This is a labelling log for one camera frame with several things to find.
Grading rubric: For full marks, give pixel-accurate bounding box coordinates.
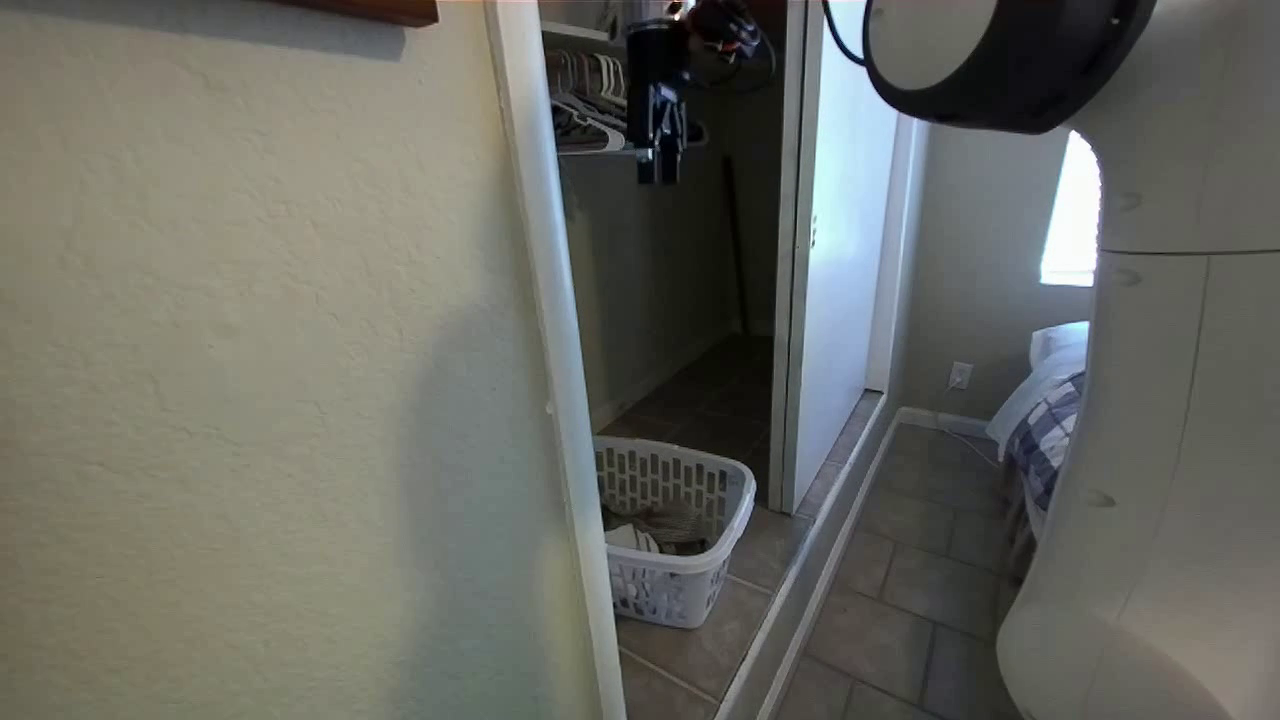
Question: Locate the white plastic laundry basket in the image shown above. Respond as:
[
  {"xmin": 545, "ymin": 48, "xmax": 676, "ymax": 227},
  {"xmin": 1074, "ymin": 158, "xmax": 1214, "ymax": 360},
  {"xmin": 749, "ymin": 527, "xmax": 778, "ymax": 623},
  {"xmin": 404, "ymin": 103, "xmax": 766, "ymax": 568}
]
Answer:
[{"xmin": 591, "ymin": 431, "xmax": 759, "ymax": 632}]

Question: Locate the white floor door track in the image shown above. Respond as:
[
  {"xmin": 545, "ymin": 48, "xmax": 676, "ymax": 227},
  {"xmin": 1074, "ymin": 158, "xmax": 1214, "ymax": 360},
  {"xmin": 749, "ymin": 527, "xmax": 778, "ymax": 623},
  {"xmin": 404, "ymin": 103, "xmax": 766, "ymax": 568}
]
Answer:
[{"xmin": 715, "ymin": 386, "xmax": 913, "ymax": 720}]

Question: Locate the wooden picture frame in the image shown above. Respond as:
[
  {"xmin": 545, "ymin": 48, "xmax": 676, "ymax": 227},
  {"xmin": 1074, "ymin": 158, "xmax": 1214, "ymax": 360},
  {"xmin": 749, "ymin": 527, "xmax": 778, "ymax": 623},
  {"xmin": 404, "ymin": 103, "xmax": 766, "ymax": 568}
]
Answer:
[{"xmin": 284, "ymin": 0, "xmax": 439, "ymax": 30}]

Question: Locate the white closet shelf unit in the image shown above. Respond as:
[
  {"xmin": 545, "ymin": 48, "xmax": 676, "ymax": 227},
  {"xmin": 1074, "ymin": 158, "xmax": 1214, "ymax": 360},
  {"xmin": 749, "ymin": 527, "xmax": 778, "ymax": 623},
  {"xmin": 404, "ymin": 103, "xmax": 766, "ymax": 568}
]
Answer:
[{"xmin": 534, "ymin": 14, "xmax": 633, "ymax": 54}]

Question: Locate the blue plaid bedding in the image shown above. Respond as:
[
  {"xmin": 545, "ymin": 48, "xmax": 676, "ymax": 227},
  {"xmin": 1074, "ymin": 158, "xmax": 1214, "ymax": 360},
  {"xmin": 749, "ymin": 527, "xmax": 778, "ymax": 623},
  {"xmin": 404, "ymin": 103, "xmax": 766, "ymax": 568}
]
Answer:
[{"xmin": 984, "ymin": 314, "xmax": 1094, "ymax": 542}]

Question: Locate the white sliding closet door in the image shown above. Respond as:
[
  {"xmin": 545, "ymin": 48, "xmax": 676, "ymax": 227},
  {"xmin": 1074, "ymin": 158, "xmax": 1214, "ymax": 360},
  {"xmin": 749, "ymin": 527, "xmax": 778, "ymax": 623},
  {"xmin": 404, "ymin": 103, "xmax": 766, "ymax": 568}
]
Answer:
[{"xmin": 766, "ymin": 0, "xmax": 941, "ymax": 519}]

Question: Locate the bright window with blinds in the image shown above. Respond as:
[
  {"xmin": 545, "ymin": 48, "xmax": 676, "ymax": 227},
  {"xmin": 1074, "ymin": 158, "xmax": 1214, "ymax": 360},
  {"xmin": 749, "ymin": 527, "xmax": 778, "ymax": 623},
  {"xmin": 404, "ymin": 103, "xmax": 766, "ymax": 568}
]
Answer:
[{"xmin": 1037, "ymin": 126, "xmax": 1109, "ymax": 290}]

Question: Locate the bunch of clothes hangers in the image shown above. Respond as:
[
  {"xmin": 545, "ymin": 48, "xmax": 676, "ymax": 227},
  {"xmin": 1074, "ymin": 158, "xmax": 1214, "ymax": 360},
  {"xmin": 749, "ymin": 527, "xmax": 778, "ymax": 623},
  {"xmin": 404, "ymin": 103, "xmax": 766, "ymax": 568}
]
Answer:
[{"xmin": 546, "ymin": 45, "xmax": 639, "ymax": 158}]

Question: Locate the gray crumpled cloth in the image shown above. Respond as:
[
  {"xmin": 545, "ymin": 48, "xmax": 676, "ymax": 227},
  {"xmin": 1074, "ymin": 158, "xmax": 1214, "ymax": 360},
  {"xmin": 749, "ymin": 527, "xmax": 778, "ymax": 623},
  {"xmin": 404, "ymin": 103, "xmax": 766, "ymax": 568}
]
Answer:
[{"xmin": 613, "ymin": 496, "xmax": 720, "ymax": 559}]

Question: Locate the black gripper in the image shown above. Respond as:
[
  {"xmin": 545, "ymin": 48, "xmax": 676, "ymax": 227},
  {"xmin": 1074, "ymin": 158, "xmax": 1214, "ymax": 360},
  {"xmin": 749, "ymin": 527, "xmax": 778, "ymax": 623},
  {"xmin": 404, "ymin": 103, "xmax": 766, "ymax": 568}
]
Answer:
[{"xmin": 620, "ymin": 14, "xmax": 696, "ymax": 188}]

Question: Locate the white striped towel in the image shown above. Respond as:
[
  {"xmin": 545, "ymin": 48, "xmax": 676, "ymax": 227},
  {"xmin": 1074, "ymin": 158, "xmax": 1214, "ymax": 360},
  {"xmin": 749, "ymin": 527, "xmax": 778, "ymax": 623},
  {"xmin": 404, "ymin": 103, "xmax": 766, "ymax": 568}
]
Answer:
[{"xmin": 600, "ymin": 519, "xmax": 667, "ymax": 559}]

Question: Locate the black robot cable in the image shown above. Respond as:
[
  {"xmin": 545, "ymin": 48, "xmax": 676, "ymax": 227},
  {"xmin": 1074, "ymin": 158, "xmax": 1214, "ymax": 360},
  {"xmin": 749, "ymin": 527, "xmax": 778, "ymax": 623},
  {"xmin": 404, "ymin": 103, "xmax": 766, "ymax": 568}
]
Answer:
[{"xmin": 817, "ymin": 0, "xmax": 873, "ymax": 69}]

